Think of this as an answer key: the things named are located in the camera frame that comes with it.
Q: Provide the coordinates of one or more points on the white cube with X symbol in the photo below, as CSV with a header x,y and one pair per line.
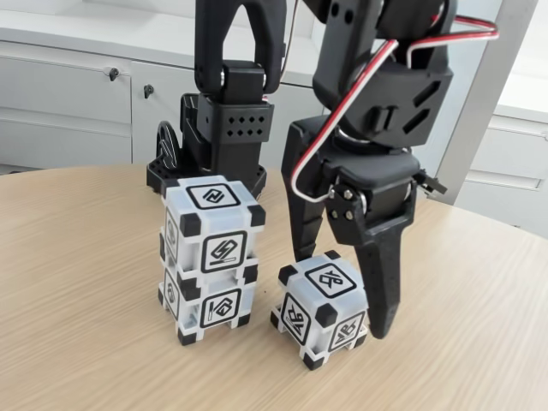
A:
x,y
331,278

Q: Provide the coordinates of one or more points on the black round clamp knob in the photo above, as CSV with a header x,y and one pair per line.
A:
x,y
167,145

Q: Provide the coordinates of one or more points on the white cube with zigzag symbol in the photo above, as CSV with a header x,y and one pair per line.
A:
x,y
214,197

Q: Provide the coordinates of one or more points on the white low cabinet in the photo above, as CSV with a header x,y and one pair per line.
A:
x,y
64,111
514,162

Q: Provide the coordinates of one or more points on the white cube with lamp symbol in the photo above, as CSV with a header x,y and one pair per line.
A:
x,y
222,308

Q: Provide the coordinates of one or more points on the black gripper camera with mount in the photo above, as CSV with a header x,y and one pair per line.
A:
x,y
436,186

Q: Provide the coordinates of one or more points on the black cabinet key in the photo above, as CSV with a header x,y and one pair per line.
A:
x,y
148,90
113,73

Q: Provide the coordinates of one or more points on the grey metal frame post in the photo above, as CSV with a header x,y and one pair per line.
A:
x,y
479,107

